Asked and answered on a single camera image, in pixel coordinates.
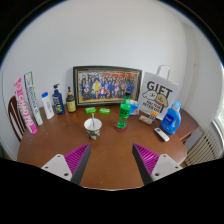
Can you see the white remote control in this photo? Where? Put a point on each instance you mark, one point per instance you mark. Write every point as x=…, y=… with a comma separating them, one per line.
x=161, y=134

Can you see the white radiator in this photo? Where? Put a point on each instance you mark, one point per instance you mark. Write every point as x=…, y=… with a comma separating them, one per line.
x=203, y=150

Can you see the blue detergent bottle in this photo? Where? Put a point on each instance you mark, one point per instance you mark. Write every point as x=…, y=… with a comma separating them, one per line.
x=170, y=120

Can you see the white lotion bottle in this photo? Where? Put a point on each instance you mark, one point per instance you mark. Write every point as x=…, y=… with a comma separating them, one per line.
x=48, y=108

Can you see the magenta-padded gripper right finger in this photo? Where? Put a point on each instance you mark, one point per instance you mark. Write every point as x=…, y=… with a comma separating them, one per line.
x=161, y=167

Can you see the small snack packet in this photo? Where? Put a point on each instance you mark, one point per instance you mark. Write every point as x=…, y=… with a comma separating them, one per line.
x=145, y=119

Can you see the flat round red coaster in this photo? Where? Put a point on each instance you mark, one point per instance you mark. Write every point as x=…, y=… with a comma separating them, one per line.
x=118, y=129

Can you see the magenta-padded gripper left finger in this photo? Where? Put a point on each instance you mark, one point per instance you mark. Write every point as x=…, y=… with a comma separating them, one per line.
x=61, y=166

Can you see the small green packet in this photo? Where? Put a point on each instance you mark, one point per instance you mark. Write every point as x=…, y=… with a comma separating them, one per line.
x=104, y=111
x=90, y=110

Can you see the tall pink and white box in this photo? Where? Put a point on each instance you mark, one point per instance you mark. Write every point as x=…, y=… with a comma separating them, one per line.
x=26, y=108

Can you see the framed group photo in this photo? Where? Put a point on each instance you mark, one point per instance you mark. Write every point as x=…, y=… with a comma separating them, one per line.
x=106, y=86

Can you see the dark blue pump bottle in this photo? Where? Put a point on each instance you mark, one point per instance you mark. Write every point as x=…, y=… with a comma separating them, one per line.
x=59, y=105

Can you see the green plastic drink bottle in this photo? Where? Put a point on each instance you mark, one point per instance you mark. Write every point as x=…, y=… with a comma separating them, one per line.
x=124, y=111

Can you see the white paper gift bag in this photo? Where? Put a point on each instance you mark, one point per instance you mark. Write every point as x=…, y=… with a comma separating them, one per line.
x=160, y=95

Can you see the floral patterned paper cup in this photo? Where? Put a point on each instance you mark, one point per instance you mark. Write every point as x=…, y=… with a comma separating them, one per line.
x=93, y=131

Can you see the dark wooden chair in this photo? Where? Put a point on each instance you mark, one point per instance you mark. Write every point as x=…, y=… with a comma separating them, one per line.
x=14, y=116

